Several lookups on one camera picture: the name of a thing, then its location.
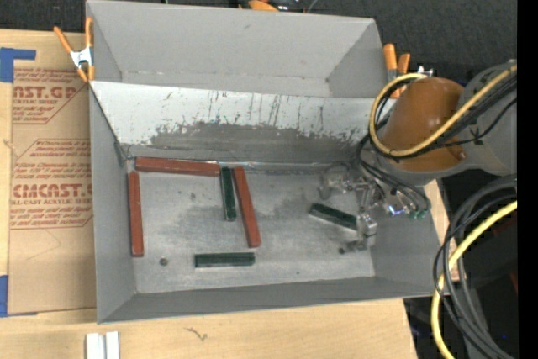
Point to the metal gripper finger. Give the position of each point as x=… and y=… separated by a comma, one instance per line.
x=365, y=229
x=334, y=185

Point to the brown cardboard board red print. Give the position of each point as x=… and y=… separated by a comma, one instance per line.
x=46, y=164

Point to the dark green flat block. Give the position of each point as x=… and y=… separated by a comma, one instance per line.
x=225, y=260
x=333, y=216
x=228, y=193

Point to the grey metal bin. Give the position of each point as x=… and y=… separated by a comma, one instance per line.
x=269, y=126

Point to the red-brown flat block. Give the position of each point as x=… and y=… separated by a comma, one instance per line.
x=247, y=208
x=176, y=166
x=135, y=214

